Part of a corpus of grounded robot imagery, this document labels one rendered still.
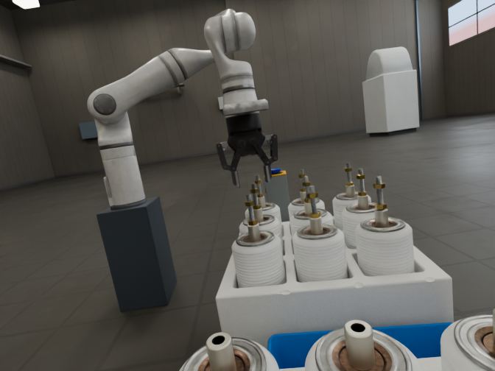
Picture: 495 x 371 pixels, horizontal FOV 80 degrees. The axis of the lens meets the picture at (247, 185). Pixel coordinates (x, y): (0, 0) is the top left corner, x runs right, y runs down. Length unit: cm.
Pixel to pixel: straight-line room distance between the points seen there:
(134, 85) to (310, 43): 1015
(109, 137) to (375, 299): 74
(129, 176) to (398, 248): 69
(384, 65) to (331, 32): 481
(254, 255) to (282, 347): 15
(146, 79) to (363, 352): 79
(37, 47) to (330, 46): 944
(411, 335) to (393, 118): 609
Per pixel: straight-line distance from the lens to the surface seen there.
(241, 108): 59
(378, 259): 57
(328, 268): 55
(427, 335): 58
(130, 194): 89
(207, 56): 94
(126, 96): 88
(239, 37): 66
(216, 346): 28
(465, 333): 34
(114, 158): 89
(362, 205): 69
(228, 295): 55
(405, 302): 58
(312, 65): 1075
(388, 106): 650
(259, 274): 55
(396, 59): 680
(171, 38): 1087
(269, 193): 93
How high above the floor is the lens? 45
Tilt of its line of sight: 10 degrees down
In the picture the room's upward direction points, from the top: 9 degrees counter-clockwise
